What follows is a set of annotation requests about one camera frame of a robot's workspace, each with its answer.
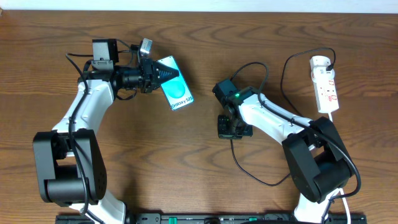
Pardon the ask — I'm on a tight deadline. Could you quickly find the white power strip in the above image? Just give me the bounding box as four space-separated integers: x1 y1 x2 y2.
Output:
309 55 340 114

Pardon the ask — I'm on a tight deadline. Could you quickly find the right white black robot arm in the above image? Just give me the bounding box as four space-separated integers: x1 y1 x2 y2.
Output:
212 79 359 223

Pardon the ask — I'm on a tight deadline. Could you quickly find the blue screen Galaxy smartphone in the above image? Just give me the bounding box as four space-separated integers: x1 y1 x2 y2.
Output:
158 56 194 111

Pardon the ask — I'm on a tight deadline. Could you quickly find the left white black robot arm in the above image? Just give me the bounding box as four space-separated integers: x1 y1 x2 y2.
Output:
32 39 180 223

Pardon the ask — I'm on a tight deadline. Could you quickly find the black USB charging cable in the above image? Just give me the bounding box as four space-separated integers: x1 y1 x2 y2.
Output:
229 47 337 187

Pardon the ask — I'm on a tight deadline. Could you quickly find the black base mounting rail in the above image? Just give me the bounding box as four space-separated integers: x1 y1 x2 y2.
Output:
55 213 368 224

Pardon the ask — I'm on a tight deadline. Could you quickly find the white USB charger plug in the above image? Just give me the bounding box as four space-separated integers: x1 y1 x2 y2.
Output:
310 55 335 83

